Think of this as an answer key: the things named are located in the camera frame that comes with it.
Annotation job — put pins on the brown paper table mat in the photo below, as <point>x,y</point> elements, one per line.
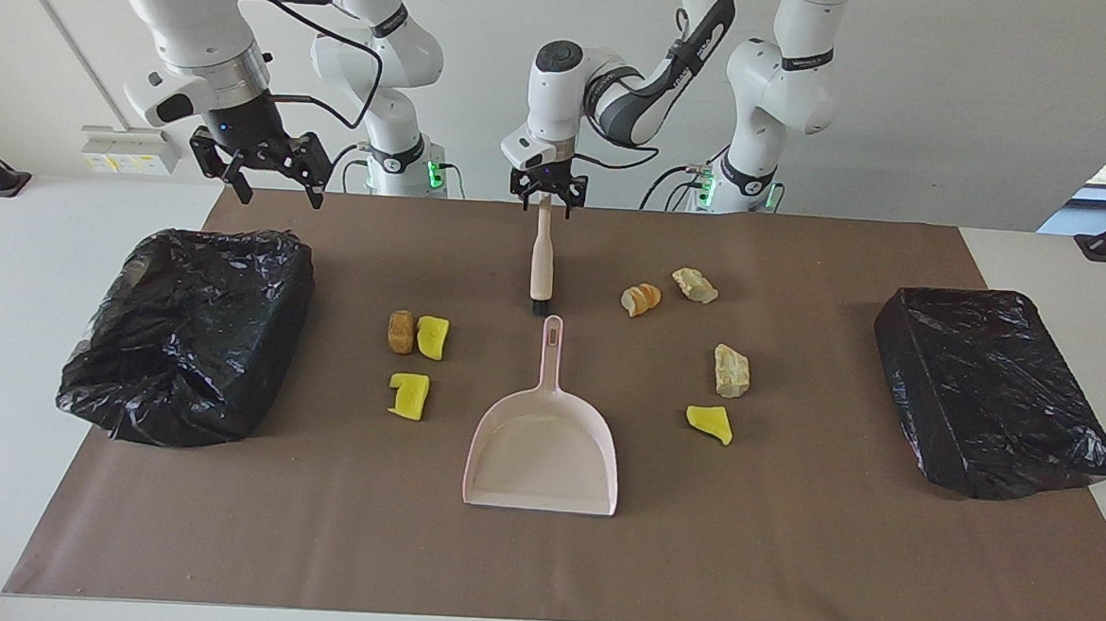
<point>692,545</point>

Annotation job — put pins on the beige plastic dustpan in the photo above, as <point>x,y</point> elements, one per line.
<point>546,452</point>

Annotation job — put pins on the orange striped toy croissant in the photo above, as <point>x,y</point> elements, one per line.
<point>641,301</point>

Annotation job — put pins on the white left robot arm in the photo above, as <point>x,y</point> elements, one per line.
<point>773,76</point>

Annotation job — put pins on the bin with black bag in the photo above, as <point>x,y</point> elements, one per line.
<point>984,390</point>
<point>182,338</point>

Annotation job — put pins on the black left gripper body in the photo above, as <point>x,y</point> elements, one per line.
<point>549,176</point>

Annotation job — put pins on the white wall box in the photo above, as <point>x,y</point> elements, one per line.
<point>131,151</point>

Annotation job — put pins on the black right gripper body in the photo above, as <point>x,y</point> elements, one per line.
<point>245,129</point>

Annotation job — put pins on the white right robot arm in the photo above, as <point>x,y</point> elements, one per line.
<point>190,8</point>

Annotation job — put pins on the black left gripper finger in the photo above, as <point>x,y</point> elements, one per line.
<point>569,205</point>
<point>525,202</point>

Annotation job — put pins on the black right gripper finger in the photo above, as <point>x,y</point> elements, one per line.
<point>316,189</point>
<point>241,185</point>

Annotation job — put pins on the pale ridged foam chunk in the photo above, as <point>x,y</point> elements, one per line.
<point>731,372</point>
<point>694,286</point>

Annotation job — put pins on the beige hand brush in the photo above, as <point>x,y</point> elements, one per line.
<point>543,253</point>

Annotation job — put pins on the yellow sponge piece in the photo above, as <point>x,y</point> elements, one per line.
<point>432,338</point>
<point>411,400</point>
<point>710,421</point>

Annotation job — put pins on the brown toy potato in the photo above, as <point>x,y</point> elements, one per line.
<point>401,333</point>

